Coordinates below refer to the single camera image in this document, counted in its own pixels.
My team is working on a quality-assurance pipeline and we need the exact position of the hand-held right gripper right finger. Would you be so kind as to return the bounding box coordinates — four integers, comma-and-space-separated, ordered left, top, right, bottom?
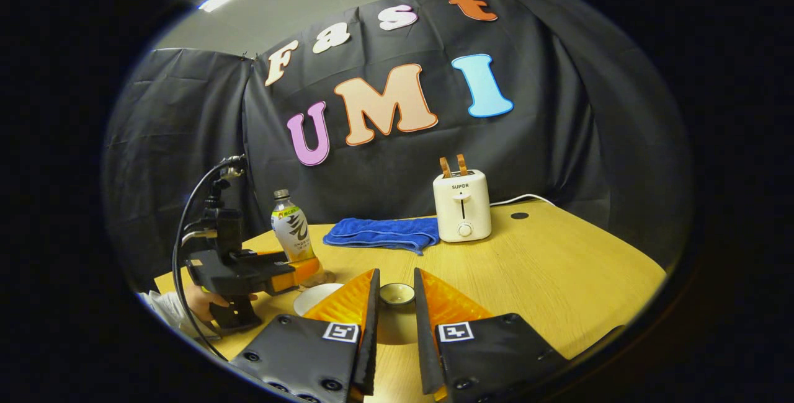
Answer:
414, 267, 569, 403

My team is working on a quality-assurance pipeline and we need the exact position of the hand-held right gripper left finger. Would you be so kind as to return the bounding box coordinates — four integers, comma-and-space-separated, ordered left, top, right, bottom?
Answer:
228, 268, 381, 403

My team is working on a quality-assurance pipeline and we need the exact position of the cream teacup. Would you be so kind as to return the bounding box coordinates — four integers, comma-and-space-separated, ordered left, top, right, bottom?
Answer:
293, 283, 346, 317

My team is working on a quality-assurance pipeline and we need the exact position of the cream teacup lid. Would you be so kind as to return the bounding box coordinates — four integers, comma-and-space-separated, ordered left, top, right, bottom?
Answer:
372, 283, 426, 346

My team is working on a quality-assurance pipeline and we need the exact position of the clear water bottle white label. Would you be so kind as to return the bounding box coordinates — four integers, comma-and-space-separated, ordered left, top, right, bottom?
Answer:
270, 189, 324, 286

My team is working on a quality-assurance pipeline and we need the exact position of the blue towel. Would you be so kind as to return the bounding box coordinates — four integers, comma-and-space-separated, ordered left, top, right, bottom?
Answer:
323, 217, 442, 256

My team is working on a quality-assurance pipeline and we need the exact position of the white toaster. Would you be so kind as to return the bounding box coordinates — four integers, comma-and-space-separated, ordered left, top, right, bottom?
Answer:
432, 170, 493, 244

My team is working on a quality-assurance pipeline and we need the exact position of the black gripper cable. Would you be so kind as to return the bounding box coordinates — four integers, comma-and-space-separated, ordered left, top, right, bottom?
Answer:
172, 156, 249, 361

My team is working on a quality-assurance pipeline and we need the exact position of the white toaster cable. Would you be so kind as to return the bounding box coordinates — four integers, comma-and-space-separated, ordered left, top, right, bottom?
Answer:
489, 193, 557, 208

